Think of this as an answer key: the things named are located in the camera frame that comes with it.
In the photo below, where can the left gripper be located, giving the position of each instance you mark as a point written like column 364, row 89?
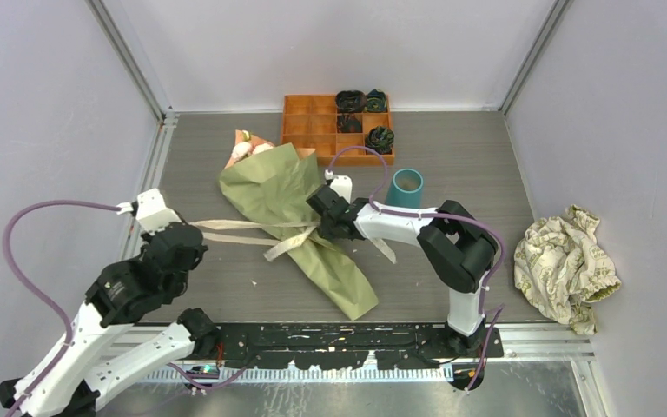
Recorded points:
column 149, row 236

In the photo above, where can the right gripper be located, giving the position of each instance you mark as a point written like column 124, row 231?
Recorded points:
column 326, row 231

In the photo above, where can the green wrapping paper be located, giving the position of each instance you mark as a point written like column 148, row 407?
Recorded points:
column 277, row 201

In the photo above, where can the pink flowers bunch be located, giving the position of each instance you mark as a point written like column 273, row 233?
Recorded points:
column 247, row 144

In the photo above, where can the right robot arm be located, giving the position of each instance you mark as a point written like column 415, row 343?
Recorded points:
column 460, row 250

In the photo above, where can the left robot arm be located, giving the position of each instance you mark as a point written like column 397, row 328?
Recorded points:
column 73, row 380

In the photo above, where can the teal vase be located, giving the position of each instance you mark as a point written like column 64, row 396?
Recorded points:
column 405, row 190

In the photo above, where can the green rolled sock front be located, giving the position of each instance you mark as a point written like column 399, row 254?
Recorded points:
column 380, row 139

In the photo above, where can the dark rolled sock middle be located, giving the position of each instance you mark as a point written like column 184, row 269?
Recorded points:
column 348, row 123

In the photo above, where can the orange wooden divider tray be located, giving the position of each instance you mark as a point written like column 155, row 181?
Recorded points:
column 310, row 120

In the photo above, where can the dark rolled sock back-left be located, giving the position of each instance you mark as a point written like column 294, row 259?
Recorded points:
column 350, row 101

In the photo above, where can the teal rolled sock back-right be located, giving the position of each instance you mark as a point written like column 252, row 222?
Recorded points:
column 377, row 101

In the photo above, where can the patterned cream cloth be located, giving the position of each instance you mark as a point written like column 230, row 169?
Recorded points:
column 562, row 271

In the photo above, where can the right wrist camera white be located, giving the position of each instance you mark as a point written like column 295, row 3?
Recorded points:
column 342, row 185

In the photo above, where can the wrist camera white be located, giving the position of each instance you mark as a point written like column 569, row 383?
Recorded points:
column 151, row 211
column 342, row 185

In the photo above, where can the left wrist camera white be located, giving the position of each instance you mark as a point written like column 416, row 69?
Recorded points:
column 151, row 211

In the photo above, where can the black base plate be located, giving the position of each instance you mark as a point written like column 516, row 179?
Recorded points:
column 335, row 346

